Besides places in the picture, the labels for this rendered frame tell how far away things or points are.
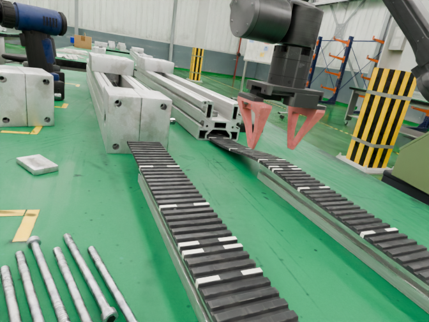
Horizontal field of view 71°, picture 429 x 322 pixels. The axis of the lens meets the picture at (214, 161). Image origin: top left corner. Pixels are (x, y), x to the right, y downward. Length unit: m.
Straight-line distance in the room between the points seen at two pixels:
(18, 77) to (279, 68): 0.44
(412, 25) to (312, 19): 0.39
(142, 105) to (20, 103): 0.23
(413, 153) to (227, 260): 0.52
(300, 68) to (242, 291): 0.32
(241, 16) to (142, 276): 0.32
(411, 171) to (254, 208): 0.38
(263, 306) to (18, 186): 0.31
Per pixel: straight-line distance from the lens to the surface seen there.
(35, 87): 0.64
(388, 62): 3.94
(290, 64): 0.45
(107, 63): 0.90
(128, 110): 0.50
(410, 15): 0.82
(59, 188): 0.40
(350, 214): 0.37
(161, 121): 0.51
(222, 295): 0.21
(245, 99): 0.45
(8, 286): 0.26
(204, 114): 0.63
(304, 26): 0.45
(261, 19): 0.41
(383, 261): 0.35
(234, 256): 0.24
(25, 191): 0.40
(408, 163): 0.70
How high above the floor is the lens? 0.95
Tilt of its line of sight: 19 degrees down
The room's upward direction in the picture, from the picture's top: 9 degrees clockwise
